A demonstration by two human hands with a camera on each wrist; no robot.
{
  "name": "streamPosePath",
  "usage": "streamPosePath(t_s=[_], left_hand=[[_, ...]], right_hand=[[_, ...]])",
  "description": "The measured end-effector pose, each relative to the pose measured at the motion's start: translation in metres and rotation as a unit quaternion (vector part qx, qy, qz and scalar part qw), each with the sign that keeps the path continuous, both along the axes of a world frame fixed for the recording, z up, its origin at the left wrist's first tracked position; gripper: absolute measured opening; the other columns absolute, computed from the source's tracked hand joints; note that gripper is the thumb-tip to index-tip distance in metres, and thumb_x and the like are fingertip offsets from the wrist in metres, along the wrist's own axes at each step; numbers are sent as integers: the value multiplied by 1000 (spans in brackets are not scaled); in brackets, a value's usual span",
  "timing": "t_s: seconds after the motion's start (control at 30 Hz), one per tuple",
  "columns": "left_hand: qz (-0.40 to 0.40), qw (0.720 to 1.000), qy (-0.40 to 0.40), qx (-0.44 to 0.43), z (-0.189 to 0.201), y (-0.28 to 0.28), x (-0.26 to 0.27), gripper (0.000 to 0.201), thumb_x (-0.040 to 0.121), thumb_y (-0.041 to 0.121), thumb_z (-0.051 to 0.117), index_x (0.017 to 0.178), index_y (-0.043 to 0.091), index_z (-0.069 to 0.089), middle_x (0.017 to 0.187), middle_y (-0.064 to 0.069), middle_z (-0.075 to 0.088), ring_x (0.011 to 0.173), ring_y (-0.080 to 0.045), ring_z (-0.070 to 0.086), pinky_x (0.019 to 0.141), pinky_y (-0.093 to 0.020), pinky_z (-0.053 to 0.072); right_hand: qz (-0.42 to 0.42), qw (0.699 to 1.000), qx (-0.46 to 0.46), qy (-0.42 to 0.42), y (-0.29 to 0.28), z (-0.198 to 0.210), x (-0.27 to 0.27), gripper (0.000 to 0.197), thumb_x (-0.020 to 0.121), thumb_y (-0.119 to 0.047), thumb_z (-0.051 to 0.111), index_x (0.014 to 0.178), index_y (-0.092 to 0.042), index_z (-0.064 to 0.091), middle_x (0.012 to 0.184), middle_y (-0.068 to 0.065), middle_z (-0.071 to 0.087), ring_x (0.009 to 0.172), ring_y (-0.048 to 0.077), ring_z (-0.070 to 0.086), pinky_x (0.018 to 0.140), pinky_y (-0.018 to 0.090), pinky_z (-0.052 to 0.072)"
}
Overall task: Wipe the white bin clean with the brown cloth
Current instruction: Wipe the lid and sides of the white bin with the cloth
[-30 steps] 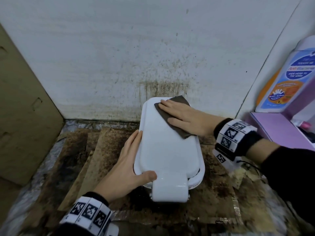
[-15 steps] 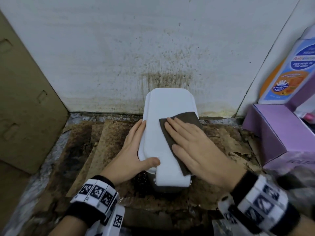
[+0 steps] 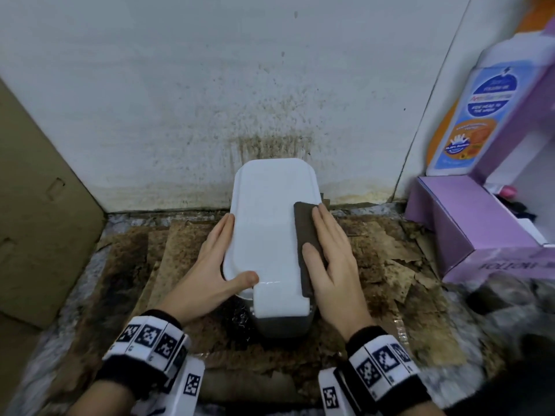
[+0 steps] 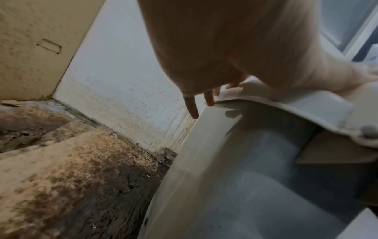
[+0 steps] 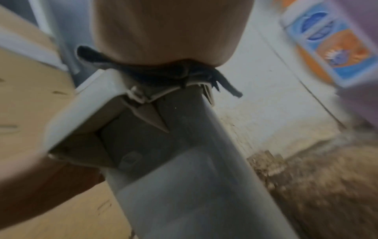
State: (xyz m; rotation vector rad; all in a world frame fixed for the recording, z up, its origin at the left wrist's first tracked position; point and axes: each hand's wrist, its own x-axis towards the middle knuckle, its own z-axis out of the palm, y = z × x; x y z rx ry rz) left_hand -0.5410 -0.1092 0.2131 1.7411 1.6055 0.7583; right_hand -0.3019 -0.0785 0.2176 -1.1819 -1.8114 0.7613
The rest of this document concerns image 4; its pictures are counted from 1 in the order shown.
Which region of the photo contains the person's left hand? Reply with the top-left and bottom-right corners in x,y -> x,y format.
137,0 -> 378,120

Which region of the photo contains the tan cardboard panel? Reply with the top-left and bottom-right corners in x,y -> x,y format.
0,0 -> 106,101

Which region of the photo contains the white pedal trash bin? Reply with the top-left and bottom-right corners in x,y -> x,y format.
137,75 -> 378,239

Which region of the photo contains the stained brown cardboard floor sheet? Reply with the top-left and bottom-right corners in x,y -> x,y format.
0,99 -> 178,239

